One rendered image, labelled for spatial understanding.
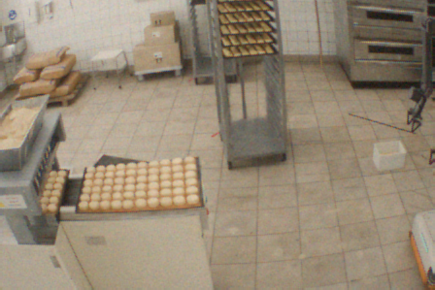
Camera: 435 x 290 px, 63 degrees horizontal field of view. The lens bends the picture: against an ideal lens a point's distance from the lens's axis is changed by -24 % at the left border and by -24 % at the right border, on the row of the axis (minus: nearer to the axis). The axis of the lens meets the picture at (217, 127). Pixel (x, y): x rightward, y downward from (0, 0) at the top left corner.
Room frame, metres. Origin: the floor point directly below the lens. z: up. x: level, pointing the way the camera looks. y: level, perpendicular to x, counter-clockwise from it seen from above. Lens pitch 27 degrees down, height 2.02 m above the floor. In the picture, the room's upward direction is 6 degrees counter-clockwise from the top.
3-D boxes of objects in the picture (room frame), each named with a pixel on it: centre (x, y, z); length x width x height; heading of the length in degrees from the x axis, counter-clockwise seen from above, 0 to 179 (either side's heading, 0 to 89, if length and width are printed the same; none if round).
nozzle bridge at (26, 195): (1.63, 0.97, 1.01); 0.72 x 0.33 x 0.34; 3
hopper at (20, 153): (1.63, 0.97, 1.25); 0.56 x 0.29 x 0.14; 3
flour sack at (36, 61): (5.37, 2.32, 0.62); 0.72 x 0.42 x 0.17; 90
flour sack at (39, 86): (5.14, 2.39, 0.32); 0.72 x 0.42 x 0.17; 88
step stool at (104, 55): (5.50, 1.33, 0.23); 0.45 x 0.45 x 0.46; 75
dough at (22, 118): (1.63, 0.97, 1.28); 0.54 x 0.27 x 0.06; 3
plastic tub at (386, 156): (2.86, -1.48, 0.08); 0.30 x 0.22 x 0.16; 86
